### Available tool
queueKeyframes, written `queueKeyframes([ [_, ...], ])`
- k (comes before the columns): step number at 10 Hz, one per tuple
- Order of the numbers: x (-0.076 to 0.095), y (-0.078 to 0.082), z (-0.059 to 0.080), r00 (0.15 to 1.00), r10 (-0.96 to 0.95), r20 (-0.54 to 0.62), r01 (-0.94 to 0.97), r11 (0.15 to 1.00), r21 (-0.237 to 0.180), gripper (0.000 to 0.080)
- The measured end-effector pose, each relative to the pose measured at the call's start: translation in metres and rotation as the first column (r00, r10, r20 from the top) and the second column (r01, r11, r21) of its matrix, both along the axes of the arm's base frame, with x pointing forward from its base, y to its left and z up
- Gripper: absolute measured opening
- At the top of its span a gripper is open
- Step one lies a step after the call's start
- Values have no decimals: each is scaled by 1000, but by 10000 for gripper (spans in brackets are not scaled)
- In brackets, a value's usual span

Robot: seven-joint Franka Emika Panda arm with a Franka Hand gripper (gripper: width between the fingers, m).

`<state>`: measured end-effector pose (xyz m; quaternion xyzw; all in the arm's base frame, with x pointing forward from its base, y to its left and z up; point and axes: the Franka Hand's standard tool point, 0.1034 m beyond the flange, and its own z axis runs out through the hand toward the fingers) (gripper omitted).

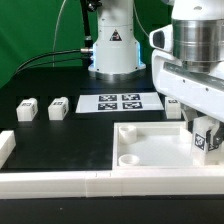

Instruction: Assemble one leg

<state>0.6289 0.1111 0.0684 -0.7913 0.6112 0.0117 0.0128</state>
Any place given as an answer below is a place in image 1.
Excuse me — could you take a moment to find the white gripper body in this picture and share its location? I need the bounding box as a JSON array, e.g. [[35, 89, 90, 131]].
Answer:
[[149, 25, 224, 122]]

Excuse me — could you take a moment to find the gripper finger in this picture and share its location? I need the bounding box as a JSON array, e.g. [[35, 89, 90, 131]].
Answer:
[[182, 108, 198, 132], [206, 121, 224, 151]]

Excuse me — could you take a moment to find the white square tabletop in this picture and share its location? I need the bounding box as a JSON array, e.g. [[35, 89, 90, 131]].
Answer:
[[112, 122, 224, 170]]

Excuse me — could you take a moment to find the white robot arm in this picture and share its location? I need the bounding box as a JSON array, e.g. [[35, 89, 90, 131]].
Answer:
[[88, 0, 224, 151]]

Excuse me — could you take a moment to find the white sheet with markers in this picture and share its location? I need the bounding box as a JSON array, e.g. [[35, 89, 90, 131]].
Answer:
[[76, 92, 164, 113]]

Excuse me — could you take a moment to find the white front fence wall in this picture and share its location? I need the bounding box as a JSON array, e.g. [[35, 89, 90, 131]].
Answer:
[[0, 168, 224, 199]]

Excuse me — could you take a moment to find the white fence wall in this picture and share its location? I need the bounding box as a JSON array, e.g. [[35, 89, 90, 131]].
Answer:
[[0, 130, 16, 169], [0, 168, 224, 199]]

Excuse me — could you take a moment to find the black vertical hose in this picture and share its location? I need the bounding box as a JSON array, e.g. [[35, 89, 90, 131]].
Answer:
[[79, 0, 93, 49]]

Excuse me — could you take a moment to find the black thick cable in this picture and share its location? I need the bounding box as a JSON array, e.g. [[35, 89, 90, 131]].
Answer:
[[13, 48, 95, 77]]

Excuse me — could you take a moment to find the grey thin cable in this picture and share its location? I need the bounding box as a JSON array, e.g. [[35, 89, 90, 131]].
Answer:
[[52, 0, 68, 68]]

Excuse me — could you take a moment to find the black thin cable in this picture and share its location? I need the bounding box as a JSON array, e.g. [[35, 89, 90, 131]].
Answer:
[[13, 56, 93, 77]]

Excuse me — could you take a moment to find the white left fence wall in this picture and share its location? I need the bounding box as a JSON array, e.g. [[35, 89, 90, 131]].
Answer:
[[0, 130, 16, 169]]

